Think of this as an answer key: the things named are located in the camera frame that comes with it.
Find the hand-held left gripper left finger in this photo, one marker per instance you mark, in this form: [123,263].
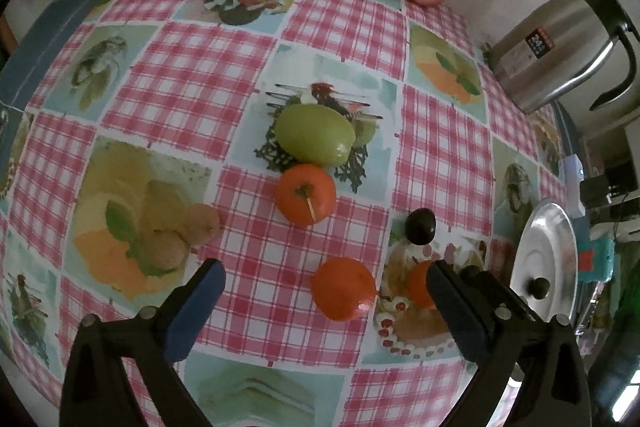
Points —
[200,302]

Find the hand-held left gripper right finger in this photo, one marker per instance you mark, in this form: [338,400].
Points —
[452,307]

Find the brown kiwi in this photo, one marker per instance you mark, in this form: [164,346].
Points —
[202,224]

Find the dark plum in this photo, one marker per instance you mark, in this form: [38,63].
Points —
[419,227]
[539,288]

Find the round metal plate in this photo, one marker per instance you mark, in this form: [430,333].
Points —
[545,247]

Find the orange with stem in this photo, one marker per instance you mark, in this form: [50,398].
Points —
[300,197]

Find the green mango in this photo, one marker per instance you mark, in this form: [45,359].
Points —
[312,134]

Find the teal box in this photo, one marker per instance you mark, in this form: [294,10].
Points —
[600,257]

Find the white power strip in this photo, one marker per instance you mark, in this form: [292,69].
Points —
[572,169]

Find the black power adapter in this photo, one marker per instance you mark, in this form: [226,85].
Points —
[595,189]

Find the checkered printed tablecloth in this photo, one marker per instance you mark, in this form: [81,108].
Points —
[200,72]

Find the stainless steel kettle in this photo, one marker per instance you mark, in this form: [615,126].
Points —
[545,52]

